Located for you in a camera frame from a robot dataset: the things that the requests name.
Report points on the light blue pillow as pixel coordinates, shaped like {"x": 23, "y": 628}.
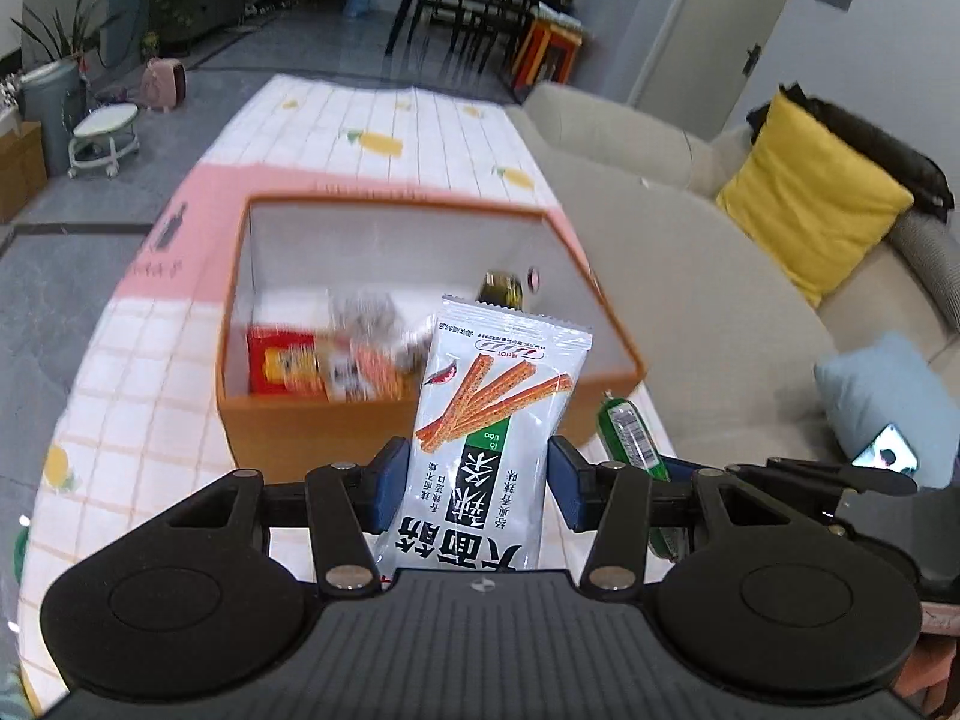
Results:
{"x": 877, "y": 382}

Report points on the white spicy stick packet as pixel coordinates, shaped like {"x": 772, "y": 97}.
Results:
{"x": 487, "y": 420}

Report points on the orange colourful stool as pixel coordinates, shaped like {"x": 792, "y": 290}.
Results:
{"x": 547, "y": 52}

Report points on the green snack packet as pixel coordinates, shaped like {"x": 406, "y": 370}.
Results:
{"x": 630, "y": 431}

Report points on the clear red-print snack packet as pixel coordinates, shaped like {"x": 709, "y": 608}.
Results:
{"x": 379, "y": 375}

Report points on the checked lemon-print tablecloth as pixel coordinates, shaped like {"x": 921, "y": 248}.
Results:
{"x": 360, "y": 135}

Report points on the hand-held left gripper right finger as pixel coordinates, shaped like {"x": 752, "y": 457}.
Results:
{"x": 566, "y": 484}

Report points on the brown cardboard carton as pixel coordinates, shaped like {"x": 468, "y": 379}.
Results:
{"x": 21, "y": 165}

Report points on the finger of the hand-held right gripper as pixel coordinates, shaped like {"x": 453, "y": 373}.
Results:
{"x": 825, "y": 476}

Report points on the white door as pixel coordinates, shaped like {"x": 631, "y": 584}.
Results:
{"x": 720, "y": 22}

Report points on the black cloth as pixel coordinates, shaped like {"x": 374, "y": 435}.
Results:
{"x": 885, "y": 142}

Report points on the beige sofa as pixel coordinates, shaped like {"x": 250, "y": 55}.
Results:
{"x": 675, "y": 240}

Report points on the grey striped pillow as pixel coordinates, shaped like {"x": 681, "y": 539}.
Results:
{"x": 930, "y": 255}

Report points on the pink pig-shaped heater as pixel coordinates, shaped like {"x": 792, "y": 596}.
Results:
{"x": 165, "y": 82}

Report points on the grey planter with plant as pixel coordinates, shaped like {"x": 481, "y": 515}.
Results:
{"x": 51, "y": 112}

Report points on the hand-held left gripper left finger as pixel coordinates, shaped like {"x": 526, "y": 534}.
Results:
{"x": 390, "y": 480}

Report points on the red snack bag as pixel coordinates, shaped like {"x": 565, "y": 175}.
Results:
{"x": 285, "y": 364}

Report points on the brown striped snack packet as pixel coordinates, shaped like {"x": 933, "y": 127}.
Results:
{"x": 367, "y": 322}

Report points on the smartphone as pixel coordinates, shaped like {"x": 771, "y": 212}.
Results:
{"x": 886, "y": 450}

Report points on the orange cardboard box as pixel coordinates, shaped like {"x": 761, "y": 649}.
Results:
{"x": 315, "y": 435}

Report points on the yellow pillow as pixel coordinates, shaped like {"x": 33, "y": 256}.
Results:
{"x": 810, "y": 195}

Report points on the white wheeled stool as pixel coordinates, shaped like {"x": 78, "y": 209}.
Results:
{"x": 105, "y": 135}

